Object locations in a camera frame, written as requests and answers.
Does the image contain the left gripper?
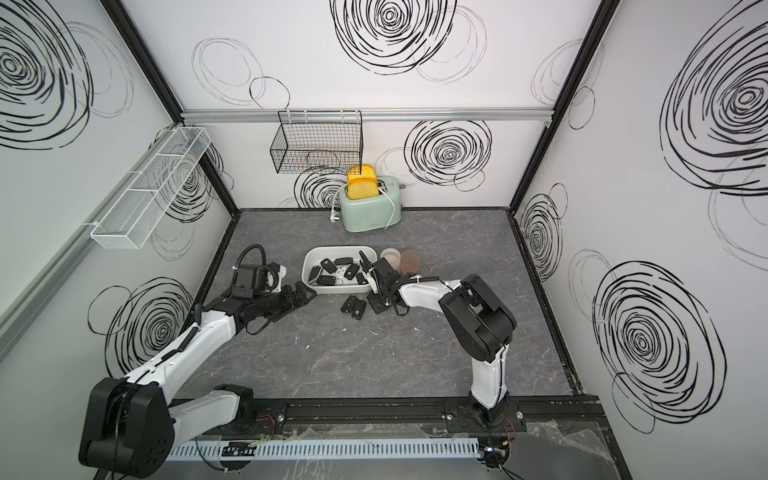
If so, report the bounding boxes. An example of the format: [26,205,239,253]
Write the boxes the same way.
[255,280,318,320]

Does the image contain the black VW flip key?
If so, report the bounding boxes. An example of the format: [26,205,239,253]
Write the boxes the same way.
[351,299,367,320]

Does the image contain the black key fob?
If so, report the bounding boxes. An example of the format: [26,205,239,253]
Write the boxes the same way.
[344,263,360,280]

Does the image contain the white storage box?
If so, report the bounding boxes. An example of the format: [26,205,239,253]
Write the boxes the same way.
[301,245,378,295]

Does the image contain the white car key fob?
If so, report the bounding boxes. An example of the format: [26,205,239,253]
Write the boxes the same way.
[334,266,346,285]

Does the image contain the black key bottom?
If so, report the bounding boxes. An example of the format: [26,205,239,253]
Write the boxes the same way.
[314,275,336,286]

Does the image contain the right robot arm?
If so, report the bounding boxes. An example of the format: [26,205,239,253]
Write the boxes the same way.
[364,271,517,421]

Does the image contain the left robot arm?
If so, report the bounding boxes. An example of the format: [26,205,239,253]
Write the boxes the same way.
[78,281,317,479]

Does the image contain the beige cylindrical cup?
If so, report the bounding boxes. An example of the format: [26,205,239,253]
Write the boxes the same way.
[381,247,401,271]

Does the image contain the round cork coaster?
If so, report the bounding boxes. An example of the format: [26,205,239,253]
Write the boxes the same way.
[399,249,422,275]

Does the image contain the yellow toast slices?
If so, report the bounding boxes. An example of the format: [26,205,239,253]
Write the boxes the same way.
[346,164,380,201]

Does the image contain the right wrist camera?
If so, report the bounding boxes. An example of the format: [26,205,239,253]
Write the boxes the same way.
[359,250,401,295]

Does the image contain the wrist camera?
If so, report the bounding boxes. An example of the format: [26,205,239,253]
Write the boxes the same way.
[359,250,401,295]
[230,244,287,300]

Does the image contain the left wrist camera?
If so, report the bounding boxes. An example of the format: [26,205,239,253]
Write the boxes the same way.
[230,244,287,300]

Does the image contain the white toaster cable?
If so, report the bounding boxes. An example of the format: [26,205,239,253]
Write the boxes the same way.
[328,179,398,228]

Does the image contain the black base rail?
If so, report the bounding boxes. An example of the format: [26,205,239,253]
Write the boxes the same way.
[247,395,604,431]

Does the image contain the black wire basket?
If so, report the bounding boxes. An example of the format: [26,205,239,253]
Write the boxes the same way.
[269,109,364,174]

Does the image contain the grey slotted cable duct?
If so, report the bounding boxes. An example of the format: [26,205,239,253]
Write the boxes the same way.
[167,438,481,463]

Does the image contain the white mesh wall shelf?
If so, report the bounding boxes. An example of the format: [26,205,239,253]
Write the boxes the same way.
[90,126,212,250]

